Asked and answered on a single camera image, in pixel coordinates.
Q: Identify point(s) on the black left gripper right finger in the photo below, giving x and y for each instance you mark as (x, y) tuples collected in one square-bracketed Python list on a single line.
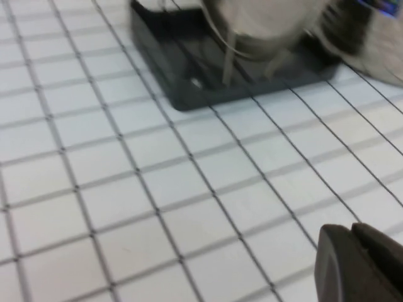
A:
[(387, 258)]

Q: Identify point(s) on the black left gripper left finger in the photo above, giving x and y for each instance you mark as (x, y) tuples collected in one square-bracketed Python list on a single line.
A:
[(340, 270)]

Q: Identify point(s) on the white grid-pattern tablecloth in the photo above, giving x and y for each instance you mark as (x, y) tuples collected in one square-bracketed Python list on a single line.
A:
[(126, 188)]

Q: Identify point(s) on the stainless steel lid black knob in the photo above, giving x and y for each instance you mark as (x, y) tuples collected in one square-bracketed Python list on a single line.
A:
[(267, 25)]

